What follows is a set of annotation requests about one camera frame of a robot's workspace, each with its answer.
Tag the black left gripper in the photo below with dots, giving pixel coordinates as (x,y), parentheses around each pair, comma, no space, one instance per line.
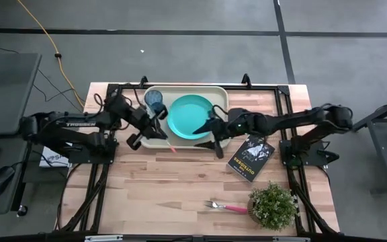
(144,122)

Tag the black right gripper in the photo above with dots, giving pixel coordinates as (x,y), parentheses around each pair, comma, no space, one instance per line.
(234,124)

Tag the teal plate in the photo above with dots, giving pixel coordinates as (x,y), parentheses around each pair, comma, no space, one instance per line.
(188,116)

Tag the blue translucent cup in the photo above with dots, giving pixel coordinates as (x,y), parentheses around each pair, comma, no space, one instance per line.
(153,99)

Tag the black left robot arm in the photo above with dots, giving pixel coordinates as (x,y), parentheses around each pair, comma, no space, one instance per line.
(76,124)

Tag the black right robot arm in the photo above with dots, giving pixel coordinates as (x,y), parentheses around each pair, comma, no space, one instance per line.
(291,119)

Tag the beige plastic tray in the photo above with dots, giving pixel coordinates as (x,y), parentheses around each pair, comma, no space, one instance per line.
(193,144)

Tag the black paperback book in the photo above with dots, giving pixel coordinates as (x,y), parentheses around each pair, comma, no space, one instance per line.
(250,158)

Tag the potted plant in striped pot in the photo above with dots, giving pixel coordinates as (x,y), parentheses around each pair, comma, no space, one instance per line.
(272,206)

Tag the white printed paper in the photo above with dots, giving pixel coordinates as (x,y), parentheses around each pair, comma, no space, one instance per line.
(50,158)

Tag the grey desk panel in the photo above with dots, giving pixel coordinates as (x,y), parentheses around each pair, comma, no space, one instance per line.
(5,94)

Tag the dark grey desk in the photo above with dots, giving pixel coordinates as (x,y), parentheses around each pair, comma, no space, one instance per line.
(8,201)

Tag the black computer mouse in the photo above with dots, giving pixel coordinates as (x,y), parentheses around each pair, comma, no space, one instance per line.
(0,179)

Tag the black metal stand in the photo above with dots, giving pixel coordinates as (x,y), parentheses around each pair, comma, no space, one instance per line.
(385,148)

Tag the black frame bracket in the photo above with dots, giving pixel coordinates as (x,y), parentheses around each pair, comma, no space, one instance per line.
(246,80)
(143,81)

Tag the black aluminium table frame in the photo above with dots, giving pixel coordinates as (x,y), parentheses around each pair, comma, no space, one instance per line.
(282,97)

